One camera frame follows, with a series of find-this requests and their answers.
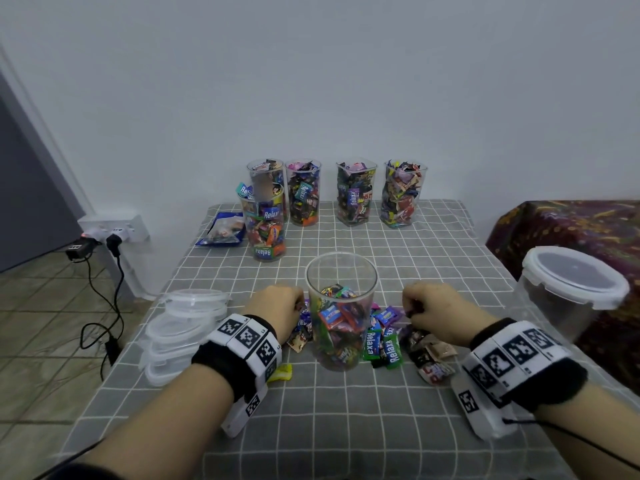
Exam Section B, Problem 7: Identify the tall transparent plastic jar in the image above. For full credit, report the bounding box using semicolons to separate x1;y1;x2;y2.
288;161;323;227

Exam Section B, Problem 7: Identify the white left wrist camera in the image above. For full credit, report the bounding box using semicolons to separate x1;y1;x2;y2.
222;379;269;438

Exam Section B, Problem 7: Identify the person's left hand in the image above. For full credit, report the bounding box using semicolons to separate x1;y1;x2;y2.
243;285;304;341

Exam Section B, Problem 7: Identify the person's right hand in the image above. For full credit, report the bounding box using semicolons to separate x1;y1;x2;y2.
402;283;501;346

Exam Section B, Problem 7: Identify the pile of colourful candies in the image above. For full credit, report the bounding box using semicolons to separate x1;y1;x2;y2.
265;305;459;386

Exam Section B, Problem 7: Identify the dark patterned cloth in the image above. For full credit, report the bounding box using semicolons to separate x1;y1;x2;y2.
487;199;640;396

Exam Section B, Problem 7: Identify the black marker-tagged wristband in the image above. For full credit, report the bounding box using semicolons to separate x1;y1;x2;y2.
465;317;589;413
192;313;283;401

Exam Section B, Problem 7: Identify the white wall socket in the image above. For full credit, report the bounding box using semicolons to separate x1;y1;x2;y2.
78;215;151;244

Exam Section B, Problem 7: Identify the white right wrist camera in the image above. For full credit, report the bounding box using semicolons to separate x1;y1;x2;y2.
450;369;516;441

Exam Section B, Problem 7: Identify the person's left forearm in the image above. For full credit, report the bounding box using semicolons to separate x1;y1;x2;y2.
80;365;236;480

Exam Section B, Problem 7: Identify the small transparent plastic jar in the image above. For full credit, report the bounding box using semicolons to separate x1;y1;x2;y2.
247;159;286;196
337;161;378;227
381;159;428;229

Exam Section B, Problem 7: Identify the black marker-tagged right wristband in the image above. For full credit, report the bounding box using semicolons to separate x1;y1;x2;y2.
465;317;589;413

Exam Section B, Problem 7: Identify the black power plug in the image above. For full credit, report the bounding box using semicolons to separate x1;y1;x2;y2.
65;237;123;263

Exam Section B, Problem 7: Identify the black power cable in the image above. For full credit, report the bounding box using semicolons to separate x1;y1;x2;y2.
80;253;126;381

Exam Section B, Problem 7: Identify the blue snack packet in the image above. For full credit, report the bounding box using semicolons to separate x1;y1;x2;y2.
196;211;246;247

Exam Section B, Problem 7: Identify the black marker-tagged left wristband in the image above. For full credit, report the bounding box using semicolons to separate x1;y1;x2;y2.
192;313;283;401

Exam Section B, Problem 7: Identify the person's right forearm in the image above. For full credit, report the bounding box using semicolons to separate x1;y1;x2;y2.
545;379;640;480

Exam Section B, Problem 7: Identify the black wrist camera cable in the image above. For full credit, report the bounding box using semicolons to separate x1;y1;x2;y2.
500;415;640;471

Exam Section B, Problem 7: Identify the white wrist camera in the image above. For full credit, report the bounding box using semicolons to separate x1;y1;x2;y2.
222;379;269;438
450;369;516;441

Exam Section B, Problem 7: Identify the grey door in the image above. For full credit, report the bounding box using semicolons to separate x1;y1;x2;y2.
0;69;86;276

